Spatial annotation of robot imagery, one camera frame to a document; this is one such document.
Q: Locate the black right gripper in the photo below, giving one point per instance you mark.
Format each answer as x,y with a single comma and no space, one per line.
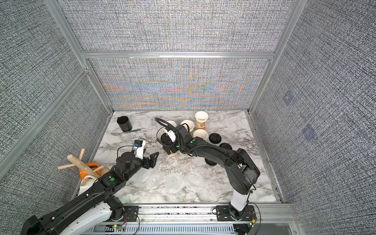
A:
172,147

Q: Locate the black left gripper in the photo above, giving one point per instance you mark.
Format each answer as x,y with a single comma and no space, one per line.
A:
147,161

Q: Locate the black plastic cup lid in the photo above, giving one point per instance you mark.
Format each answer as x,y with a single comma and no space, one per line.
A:
210,163
165,139
225,146
215,138

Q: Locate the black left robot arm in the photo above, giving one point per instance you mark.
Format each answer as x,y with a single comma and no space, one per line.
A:
95,205

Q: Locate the red milk tea paper cup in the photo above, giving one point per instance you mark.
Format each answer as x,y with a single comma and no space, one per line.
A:
200,133

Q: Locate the middle yellow paper cup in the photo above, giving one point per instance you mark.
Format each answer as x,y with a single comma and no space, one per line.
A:
189,123

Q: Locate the black cylindrical cup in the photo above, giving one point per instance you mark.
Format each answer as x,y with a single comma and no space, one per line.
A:
124,123

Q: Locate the wooden mug tree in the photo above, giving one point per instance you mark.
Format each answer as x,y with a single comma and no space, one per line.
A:
76,161

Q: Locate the orange mug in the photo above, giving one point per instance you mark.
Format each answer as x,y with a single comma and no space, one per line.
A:
87,170

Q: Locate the white mug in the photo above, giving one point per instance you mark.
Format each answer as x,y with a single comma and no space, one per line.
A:
86,183

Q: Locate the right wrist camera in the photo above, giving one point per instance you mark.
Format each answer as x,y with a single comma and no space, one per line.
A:
180,131

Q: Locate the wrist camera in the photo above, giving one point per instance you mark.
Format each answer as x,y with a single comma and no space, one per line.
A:
180,131
138,149

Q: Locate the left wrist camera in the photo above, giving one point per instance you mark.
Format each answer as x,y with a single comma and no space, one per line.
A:
138,149

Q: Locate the fork with teal handle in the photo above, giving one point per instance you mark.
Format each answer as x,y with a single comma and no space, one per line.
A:
127,132

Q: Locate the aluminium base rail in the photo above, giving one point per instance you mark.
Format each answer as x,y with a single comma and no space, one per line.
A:
202,218

